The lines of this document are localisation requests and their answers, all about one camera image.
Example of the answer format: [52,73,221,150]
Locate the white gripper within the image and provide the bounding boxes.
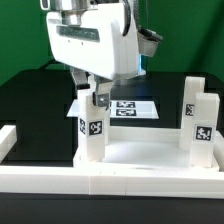
[46,3,139,107]

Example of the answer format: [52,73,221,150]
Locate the white desk top tray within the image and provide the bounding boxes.
[73,126,220,172]

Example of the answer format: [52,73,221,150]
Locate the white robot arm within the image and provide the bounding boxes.
[40,0,163,107]

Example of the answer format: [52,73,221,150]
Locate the white marker board with tags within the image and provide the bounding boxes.
[66,98,160,120]

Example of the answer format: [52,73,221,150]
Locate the white U-shaped fence frame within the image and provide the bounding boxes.
[0,134,224,199]

